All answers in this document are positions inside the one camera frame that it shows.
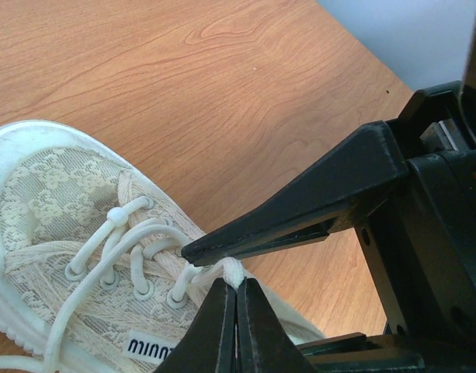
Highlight beige lace sneaker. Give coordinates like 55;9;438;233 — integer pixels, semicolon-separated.
0;119;326;373

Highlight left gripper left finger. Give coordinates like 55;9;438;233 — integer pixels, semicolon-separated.
155;278;236;373

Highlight white shoelace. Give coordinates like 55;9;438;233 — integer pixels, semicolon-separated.
0;197;245;372

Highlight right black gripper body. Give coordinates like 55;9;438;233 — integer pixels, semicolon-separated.
303;82;476;372

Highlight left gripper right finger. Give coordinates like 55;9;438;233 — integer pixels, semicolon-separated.
236;278;315;372

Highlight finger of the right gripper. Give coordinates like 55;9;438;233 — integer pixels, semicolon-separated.
181;122;408;266

